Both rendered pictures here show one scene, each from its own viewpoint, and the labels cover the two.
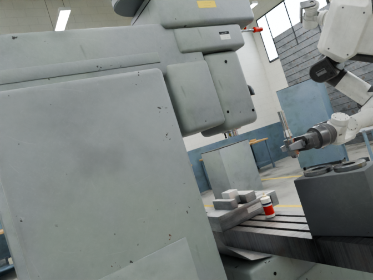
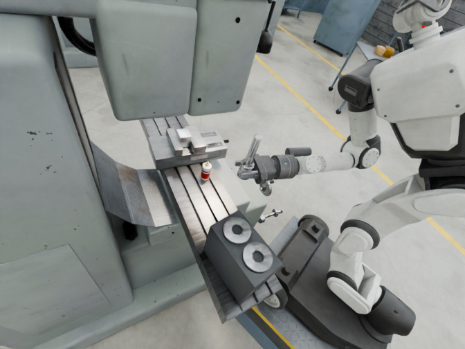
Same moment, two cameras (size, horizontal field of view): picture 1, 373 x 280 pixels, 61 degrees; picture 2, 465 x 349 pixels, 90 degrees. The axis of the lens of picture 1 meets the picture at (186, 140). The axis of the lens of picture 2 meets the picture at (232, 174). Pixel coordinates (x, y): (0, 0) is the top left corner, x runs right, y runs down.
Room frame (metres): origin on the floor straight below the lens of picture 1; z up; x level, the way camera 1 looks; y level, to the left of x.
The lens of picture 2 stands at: (0.66, -0.24, 1.74)
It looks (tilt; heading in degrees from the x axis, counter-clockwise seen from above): 47 degrees down; 350
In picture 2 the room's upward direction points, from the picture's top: 18 degrees clockwise
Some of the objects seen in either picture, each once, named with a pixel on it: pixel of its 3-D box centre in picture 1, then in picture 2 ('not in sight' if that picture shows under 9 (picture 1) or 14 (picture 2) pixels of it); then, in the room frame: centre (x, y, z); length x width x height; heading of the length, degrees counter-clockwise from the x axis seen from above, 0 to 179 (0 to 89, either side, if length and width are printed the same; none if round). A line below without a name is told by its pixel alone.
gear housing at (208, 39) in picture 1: (197, 49); not in sight; (1.34, -0.16, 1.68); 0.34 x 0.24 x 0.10; 121
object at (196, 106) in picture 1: (182, 103); (140, 48); (1.26, -0.03, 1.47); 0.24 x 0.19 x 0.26; 31
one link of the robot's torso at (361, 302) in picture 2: not in sight; (353, 281); (1.08, -1.06, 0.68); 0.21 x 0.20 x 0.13; 52
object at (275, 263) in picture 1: (270, 251); (191, 194); (1.36, -0.20, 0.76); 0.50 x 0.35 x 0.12; 121
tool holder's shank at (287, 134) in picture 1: (285, 125); (252, 150); (1.21, -0.37, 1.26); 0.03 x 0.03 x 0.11
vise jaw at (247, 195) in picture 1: (241, 196); (194, 138); (1.52, -0.17, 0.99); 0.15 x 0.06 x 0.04; 29
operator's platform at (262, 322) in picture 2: not in sight; (304, 300); (1.10, -1.04, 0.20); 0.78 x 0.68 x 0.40; 52
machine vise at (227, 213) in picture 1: (238, 205); (189, 145); (1.51, -0.14, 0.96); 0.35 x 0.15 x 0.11; 119
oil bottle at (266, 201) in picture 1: (266, 204); (206, 169); (1.37, -0.25, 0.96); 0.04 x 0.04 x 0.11
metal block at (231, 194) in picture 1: (231, 197); (183, 138); (1.49, -0.12, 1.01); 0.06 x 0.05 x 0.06; 29
